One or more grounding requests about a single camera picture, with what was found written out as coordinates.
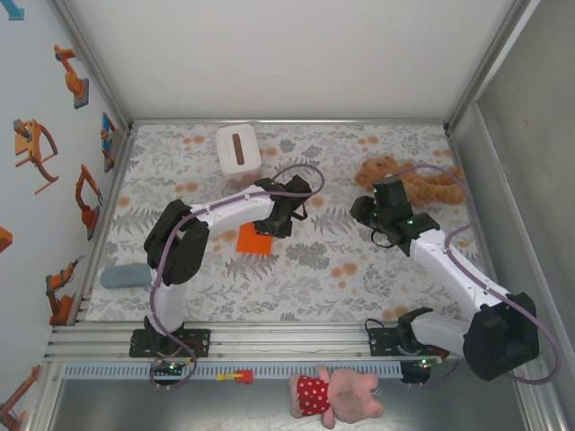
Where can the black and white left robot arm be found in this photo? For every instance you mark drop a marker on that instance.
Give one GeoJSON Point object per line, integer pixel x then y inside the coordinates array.
{"type": "Point", "coordinates": [175, 242]}

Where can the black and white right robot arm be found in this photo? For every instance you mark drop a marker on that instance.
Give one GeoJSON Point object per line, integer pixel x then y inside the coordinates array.
{"type": "Point", "coordinates": [498, 341]}

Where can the brown teddy bear plush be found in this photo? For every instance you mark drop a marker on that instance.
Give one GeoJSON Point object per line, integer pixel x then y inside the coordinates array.
{"type": "Point", "coordinates": [438, 190]}

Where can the floral patterned table mat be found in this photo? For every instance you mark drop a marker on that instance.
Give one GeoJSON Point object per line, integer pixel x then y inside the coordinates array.
{"type": "Point", "coordinates": [269, 292]}

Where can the white tissue box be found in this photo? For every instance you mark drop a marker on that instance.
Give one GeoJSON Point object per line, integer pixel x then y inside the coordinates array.
{"type": "Point", "coordinates": [224, 150]}

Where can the small circuit board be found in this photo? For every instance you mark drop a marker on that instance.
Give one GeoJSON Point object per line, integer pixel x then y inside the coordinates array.
{"type": "Point", "coordinates": [424, 363]}
{"type": "Point", "coordinates": [170, 369]}

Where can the blue-grey sponge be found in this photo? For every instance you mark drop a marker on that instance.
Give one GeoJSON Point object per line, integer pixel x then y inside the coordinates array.
{"type": "Point", "coordinates": [126, 277]}

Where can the red and yellow clip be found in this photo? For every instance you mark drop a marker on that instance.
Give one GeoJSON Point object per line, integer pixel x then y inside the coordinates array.
{"type": "Point", "coordinates": [245, 377]}

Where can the pink pig plush red dress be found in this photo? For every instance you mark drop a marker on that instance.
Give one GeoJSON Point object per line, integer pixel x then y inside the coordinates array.
{"type": "Point", "coordinates": [346, 395]}

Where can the blue and orange sticker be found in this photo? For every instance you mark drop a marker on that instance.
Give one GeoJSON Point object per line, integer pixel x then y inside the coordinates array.
{"type": "Point", "coordinates": [108, 134]}

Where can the orange claw gripper sticker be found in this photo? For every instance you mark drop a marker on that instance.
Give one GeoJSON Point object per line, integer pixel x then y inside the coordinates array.
{"type": "Point", "coordinates": [27, 143]}

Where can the orange cube sticker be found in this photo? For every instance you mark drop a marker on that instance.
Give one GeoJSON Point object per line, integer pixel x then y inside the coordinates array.
{"type": "Point", "coordinates": [4, 240]}

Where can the thin aluminium frame rail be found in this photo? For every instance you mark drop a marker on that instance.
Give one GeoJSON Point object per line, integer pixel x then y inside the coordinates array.
{"type": "Point", "coordinates": [287, 121]}

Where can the aluminium rail beam with grooves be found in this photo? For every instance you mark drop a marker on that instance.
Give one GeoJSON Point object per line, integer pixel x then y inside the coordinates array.
{"type": "Point", "coordinates": [292, 345]}

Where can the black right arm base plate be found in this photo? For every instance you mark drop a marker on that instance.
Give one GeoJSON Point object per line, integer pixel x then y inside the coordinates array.
{"type": "Point", "coordinates": [379, 343]}

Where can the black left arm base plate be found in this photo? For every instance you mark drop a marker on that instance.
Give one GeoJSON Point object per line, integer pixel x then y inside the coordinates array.
{"type": "Point", "coordinates": [202, 343]}

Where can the aluminium frame post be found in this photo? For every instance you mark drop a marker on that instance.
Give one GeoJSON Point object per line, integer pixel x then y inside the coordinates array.
{"type": "Point", "coordinates": [492, 58]}
{"type": "Point", "coordinates": [91, 58]}

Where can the blue wall sticker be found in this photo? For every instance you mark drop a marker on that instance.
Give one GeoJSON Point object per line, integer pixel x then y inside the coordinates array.
{"type": "Point", "coordinates": [15, 11]}

